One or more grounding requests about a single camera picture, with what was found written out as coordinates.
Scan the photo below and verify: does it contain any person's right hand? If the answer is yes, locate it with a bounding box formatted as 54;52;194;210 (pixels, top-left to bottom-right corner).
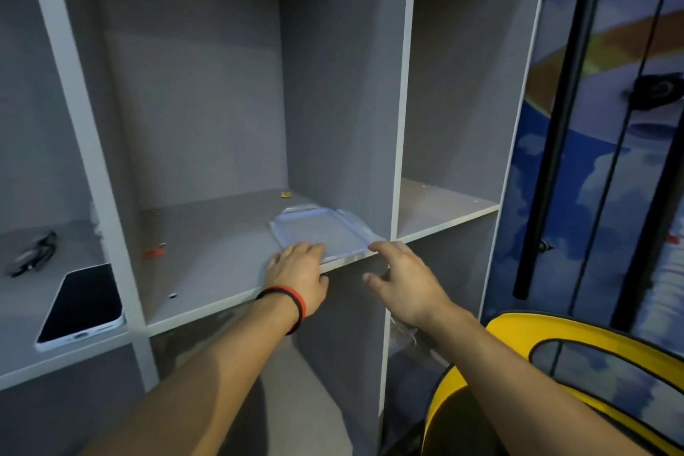
363;240;455;331

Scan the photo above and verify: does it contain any person's left hand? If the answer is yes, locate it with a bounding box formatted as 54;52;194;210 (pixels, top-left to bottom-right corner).
262;242;330;320

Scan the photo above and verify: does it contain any person's right forearm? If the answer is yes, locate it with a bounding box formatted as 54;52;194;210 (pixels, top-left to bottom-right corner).
426;305;659;456

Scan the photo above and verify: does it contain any person's left forearm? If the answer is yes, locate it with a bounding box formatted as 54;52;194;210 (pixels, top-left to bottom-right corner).
80;294;301;456

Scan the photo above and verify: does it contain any clear phone case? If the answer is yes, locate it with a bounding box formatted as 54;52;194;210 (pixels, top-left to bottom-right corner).
269;204;387;265

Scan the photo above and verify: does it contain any red and black wristband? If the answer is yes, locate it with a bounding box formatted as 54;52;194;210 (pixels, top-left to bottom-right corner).
256;286;307;337

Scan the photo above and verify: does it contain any white plastic wrapper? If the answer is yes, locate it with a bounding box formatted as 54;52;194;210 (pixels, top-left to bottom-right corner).
389;313;419;347

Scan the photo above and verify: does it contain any grey shelf unit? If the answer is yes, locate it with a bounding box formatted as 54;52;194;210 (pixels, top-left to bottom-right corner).
0;0;554;456

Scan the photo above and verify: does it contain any white smartphone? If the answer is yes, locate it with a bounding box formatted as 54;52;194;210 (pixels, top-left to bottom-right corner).
34;263;127;354

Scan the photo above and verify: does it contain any thick black pole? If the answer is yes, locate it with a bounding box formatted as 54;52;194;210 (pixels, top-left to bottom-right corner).
512;0;613;301
611;111;684;335

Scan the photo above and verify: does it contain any black key bunch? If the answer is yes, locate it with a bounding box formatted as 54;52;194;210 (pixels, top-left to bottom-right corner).
6;229;59;279

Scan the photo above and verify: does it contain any black round clamp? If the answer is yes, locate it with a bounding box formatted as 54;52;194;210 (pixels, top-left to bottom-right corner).
621;73;684;112

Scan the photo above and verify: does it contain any blue cloud print backdrop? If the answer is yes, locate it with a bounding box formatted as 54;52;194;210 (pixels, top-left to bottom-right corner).
482;0;684;357

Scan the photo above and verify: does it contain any thin black cable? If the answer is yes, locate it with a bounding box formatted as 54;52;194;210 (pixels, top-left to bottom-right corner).
566;0;684;316

